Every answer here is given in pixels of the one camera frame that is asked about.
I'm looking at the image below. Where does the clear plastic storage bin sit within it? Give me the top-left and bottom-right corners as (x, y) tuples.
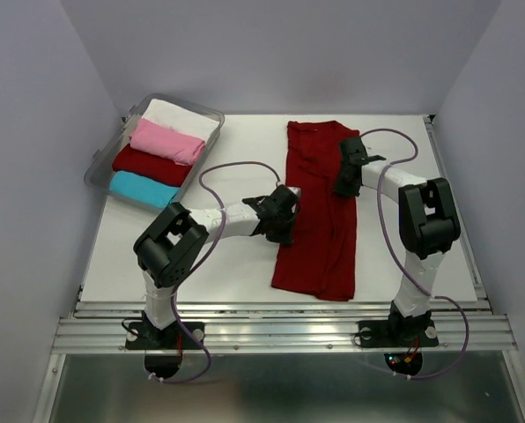
(84, 93), (226, 212)

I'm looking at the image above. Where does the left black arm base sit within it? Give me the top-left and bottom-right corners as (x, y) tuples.
(121, 319), (203, 351)

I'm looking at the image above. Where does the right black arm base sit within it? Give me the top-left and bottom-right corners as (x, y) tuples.
(352, 301), (439, 349)

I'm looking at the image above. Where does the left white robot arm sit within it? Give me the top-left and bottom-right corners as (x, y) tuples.
(126, 183), (301, 350)

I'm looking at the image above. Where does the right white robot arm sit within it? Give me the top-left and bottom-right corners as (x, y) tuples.
(334, 137), (461, 349)

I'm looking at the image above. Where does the rolled pink t shirt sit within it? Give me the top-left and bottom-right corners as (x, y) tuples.
(129, 119), (205, 166)

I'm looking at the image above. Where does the rolled cyan t shirt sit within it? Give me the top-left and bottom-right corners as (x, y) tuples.
(109, 171), (179, 208)

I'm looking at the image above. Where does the rolled white t shirt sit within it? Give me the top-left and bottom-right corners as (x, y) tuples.
(142, 99), (220, 141)

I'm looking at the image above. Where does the rolled dark red t shirt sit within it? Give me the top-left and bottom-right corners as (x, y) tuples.
(112, 145), (192, 187)

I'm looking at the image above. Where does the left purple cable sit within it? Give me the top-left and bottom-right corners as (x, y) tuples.
(145, 160), (286, 383)

